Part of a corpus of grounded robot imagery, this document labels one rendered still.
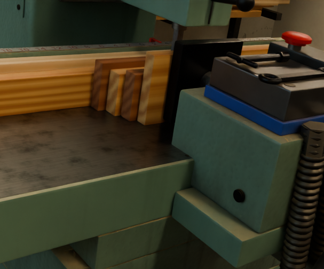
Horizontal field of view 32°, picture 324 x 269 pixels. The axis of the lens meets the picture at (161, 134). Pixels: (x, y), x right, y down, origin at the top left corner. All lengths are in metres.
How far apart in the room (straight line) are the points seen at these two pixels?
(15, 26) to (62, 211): 0.42
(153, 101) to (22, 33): 0.28
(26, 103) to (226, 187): 0.23
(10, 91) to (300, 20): 4.16
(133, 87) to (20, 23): 0.27
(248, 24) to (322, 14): 0.57
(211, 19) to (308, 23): 3.97
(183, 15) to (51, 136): 0.20
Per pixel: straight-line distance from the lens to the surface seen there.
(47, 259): 0.58
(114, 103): 0.62
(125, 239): 0.54
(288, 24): 4.73
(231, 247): 0.51
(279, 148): 0.47
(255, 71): 0.51
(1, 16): 0.89
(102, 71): 0.62
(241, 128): 0.50
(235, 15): 3.64
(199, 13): 0.65
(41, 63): 0.62
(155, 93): 0.60
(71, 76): 0.62
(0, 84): 0.59
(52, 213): 0.48
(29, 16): 0.80
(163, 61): 0.59
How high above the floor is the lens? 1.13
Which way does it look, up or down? 23 degrees down
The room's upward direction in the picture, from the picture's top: 9 degrees clockwise
